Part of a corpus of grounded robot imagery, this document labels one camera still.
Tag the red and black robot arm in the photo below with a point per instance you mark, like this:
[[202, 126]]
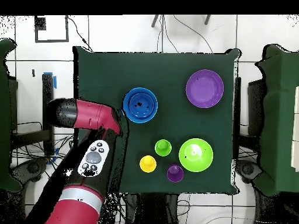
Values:
[[91, 114]]

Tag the black equipment box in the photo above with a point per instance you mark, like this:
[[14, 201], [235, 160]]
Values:
[[255, 109], [13, 105]]

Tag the large purple bowl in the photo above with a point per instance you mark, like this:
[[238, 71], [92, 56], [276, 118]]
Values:
[[204, 88]]

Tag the large light blue bowl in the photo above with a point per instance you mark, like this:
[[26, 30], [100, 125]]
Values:
[[140, 120]]

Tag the gray square floor frame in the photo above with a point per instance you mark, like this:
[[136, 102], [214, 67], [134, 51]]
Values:
[[51, 41]]

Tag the green cup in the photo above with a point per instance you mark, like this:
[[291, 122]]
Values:
[[163, 148]]

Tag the black floor stand base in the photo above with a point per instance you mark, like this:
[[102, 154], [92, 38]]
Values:
[[32, 168], [247, 169]]

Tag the camera tripod legs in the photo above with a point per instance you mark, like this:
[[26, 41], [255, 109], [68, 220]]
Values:
[[154, 21]]

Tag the small black floor marker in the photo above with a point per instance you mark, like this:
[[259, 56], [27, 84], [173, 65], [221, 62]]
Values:
[[33, 73]]

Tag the side table green cloth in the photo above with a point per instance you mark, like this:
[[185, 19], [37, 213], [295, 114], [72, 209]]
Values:
[[278, 116], [4, 116]]

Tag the large green bowl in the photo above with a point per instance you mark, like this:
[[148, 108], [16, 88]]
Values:
[[196, 158]]

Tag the black metal stand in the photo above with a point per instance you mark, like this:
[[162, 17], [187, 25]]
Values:
[[48, 86], [237, 116]]

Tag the yellow cup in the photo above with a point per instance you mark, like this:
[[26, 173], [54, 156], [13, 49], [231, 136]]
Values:
[[147, 164]]

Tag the dark green tablecloth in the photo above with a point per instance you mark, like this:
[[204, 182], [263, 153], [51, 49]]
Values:
[[175, 70]]

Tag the purple cup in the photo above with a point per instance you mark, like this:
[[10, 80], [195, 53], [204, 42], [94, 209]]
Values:
[[175, 175]]

